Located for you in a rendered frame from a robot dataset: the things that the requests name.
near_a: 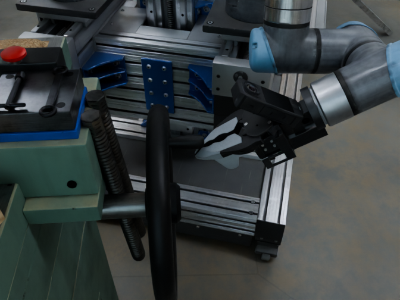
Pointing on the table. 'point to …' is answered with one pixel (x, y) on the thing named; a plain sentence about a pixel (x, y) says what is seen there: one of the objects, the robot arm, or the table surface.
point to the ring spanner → (53, 92)
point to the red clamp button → (13, 53)
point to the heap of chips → (23, 43)
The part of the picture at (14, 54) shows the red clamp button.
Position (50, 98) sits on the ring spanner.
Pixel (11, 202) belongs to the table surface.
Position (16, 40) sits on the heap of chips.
